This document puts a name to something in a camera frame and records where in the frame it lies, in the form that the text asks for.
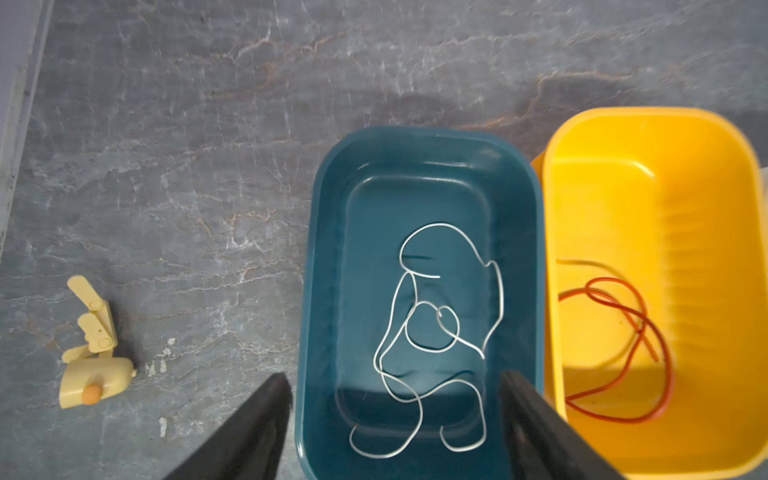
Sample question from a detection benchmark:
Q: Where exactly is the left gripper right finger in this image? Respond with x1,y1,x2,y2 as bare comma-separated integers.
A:
499,370,623,479

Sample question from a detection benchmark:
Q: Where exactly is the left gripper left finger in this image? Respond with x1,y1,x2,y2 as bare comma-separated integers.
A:
166,373,292,479

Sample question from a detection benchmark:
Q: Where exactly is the yellow toy figure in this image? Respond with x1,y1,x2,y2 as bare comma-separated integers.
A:
59,275,137,409

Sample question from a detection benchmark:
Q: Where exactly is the teal plastic bin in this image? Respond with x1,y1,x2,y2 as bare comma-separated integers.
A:
295,127,546,479

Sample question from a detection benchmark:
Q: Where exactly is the yellow plastic bin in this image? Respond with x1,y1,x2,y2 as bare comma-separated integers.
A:
534,107,767,479

